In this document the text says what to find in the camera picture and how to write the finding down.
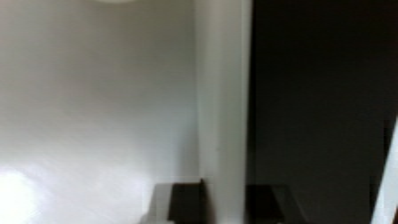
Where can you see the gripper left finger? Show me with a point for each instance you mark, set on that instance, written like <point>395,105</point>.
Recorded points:
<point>178,203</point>

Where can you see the white square tabletop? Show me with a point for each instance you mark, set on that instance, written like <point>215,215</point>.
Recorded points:
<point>123,94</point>

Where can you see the white right rail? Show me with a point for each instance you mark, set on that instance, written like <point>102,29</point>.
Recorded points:
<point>386,205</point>

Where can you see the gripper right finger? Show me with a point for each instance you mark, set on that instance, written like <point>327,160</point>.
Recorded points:
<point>272,206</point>

